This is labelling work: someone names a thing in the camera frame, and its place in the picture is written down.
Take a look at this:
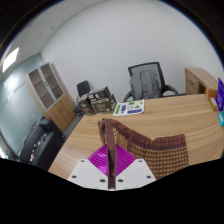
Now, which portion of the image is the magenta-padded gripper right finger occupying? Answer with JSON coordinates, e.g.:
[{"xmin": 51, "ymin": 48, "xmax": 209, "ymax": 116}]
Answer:
[{"xmin": 115, "ymin": 146, "xmax": 157, "ymax": 189}]

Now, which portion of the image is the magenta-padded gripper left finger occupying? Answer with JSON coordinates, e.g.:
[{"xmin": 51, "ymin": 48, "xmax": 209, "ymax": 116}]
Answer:
[{"xmin": 66, "ymin": 143, "xmax": 110, "ymax": 189}]

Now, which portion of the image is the black sofa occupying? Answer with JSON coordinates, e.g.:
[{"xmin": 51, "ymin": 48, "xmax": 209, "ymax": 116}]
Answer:
[{"xmin": 19, "ymin": 118, "xmax": 66, "ymax": 171}]

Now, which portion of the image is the white sheet with coloured prints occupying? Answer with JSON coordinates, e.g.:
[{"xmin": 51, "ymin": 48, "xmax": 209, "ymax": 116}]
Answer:
[{"xmin": 112, "ymin": 98, "xmax": 146, "ymax": 117}]

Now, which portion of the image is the wooden cabinet with glass doors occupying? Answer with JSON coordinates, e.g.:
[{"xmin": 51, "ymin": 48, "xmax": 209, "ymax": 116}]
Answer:
[{"xmin": 24, "ymin": 62, "xmax": 78, "ymax": 133}]

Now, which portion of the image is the small brown cardboard box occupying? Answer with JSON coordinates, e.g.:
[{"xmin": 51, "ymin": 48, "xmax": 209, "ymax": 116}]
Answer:
[{"xmin": 77, "ymin": 94, "xmax": 94, "ymax": 116}]

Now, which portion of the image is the large brown printed cardboard box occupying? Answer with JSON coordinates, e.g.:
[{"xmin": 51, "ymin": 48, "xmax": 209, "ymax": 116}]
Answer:
[{"xmin": 90, "ymin": 94, "xmax": 118, "ymax": 116}]

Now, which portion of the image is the dark printed cardboard box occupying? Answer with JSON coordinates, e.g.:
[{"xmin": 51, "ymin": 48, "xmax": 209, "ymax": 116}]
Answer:
[{"xmin": 87, "ymin": 86, "xmax": 111, "ymax": 103}]

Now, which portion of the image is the small black office chair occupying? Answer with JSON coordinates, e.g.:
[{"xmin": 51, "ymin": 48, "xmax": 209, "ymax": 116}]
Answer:
[{"xmin": 73, "ymin": 79, "xmax": 92, "ymax": 114}]

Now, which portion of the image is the grey backpack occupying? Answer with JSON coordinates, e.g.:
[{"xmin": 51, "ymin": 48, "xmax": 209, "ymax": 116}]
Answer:
[{"xmin": 129, "ymin": 69, "xmax": 165, "ymax": 100}]

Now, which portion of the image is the small blue box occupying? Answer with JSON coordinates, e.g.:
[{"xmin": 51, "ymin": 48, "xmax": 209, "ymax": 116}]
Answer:
[{"xmin": 217, "ymin": 111, "xmax": 224, "ymax": 128}]

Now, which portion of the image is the yellow flat packet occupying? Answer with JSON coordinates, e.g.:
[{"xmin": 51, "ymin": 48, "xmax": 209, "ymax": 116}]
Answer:
[{"xmin": 208, "ymin": 96, "xmax": 219, "ymax": 111}]

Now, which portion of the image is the black mesh office chair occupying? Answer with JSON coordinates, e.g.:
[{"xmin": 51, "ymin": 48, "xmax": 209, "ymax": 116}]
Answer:
[{"xmin": 122, "ymin": 61, "xmax": 181, "ymax": 103}]

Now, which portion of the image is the orange box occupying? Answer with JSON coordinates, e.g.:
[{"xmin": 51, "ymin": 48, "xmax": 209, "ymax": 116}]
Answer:
[{"xmin": 204, "ymin": 85, "xmax": 218, "ymax": 99}]

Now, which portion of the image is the wooden side desk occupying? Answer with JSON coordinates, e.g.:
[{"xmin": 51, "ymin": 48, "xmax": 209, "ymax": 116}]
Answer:
[{"xmin": 184, "ymin": 67, "xmax": 219, "ymax": 96}]

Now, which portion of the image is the purple upright box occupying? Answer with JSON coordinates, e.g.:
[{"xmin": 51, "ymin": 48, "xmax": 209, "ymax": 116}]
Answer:
[{"xmin": 215, "ymin": 77, "xmax": 224, "ymax": 113}]

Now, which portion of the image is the white ceiling light panel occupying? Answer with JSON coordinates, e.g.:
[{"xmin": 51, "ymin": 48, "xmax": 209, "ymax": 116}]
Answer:
[{"xmin": 2, "ymin": 47, "xmax": 20, "ymax": 74}]

